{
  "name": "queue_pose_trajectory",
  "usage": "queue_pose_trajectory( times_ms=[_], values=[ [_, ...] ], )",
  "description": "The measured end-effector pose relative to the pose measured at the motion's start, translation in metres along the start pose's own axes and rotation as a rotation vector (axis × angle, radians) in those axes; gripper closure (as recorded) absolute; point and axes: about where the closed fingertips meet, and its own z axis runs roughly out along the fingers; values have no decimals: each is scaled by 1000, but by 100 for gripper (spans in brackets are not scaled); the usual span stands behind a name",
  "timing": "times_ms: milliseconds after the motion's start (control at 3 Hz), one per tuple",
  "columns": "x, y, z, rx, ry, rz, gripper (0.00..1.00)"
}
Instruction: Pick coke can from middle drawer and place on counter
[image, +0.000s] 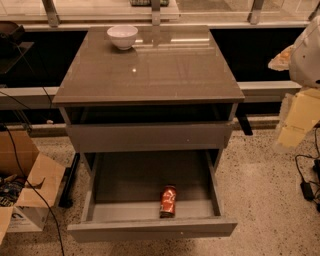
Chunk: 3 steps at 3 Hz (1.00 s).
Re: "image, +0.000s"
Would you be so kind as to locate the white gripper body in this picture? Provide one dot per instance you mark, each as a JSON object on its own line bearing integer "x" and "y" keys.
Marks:
{"x": 306, "y": 63}

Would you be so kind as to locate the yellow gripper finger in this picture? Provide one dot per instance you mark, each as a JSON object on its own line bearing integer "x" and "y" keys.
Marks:
{"x": 283, "y": 60}
{"x": 299, "y": 113}

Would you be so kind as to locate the red coke can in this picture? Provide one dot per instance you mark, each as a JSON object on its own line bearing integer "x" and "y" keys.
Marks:
{"x": 168, "y": 202}

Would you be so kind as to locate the closed grey top drawer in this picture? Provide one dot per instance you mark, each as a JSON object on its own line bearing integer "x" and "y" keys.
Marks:
{"x": 143, "y": 137}

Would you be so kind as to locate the grey drawer cabinet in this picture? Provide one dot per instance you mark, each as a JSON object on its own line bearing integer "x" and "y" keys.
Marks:
{"x": 172, "y": 75}

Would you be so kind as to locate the open grey middle drawer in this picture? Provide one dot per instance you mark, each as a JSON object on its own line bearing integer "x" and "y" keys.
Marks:
{"x": 123, "y": 200}

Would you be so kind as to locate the white ceramic bowl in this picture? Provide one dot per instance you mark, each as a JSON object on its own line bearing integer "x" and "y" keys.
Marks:
{"x": 123, "y": 36}

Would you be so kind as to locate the dark object on left shelf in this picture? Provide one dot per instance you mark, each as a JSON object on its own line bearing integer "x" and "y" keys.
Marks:
{"x": 10, "y": 36}

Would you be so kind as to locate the open cardboard box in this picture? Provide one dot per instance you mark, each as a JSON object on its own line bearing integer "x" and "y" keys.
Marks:
{"x": 34, "y": 180}

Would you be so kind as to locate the black power adapter with cable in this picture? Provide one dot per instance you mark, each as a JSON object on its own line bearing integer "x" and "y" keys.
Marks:
{"x": 311, "y": 189}

